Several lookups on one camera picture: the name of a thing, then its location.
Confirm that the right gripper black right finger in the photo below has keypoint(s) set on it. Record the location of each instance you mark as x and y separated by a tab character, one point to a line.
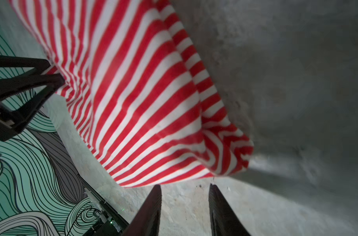
223	220

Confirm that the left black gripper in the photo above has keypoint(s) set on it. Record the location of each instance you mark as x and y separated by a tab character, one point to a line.
13	122

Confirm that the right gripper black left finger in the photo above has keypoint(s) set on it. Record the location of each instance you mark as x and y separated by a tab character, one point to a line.
146	221

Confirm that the red white striped tank top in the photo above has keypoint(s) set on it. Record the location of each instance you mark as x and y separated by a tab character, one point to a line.
137	91

